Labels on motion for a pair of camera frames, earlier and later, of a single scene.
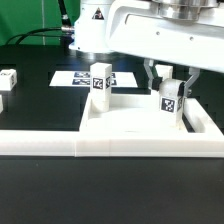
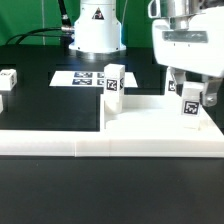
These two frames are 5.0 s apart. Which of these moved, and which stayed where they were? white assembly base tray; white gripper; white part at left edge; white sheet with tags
Moved: white assembly base tray; white gripper
Stayed: white sheet with tags; white part at left edge
